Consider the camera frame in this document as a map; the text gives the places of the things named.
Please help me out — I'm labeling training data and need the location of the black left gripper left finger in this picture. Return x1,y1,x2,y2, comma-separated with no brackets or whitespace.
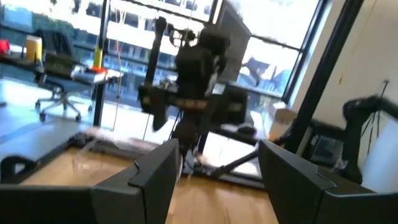
0,138,180,224

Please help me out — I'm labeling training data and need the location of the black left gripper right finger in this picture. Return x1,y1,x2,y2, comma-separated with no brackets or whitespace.
257,139,398,224

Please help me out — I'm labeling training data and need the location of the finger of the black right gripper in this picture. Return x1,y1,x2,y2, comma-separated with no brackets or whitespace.
206,86,249,125
138,86,170,131

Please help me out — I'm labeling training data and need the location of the black computer mouse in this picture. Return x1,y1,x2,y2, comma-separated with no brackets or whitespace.
238,124,257,135

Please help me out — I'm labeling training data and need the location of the black slanted pole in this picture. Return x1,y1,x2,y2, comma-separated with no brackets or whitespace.
146,17,168,88

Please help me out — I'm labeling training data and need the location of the cardboard box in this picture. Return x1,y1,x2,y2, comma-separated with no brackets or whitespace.
267,101,299,141

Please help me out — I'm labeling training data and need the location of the grey monitor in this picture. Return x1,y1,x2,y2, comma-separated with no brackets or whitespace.
217,2,253,84

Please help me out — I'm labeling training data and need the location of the clear plastic bin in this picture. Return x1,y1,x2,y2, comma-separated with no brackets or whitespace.
70,138,105,171

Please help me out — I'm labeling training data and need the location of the white tray with orange items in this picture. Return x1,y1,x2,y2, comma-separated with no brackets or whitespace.
73,66,124,84

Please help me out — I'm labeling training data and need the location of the yellow-green bottle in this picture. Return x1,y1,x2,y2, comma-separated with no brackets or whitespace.
93,46,104,70

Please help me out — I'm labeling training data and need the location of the office chair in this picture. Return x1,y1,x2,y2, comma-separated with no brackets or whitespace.
33,29,105,123

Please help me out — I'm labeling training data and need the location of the black window pillar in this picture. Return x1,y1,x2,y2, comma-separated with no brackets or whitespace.
281,0,366,154

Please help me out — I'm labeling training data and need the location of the grey case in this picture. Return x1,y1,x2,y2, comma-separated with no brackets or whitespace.
44,52,78,78

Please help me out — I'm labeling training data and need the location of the yellow cylindrical container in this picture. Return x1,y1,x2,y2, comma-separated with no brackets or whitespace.
25,35,43,62

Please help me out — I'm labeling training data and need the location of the black desk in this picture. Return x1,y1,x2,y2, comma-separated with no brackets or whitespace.
0,52,124,85

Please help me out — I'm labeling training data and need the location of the red box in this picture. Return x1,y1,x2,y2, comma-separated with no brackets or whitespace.
0,39,11,57

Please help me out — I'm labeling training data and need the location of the black diagonal frame brace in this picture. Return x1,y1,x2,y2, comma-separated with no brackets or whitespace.
213,151,259,179

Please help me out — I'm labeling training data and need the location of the black frame bracket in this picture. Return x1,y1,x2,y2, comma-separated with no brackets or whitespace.
0,154,39,184

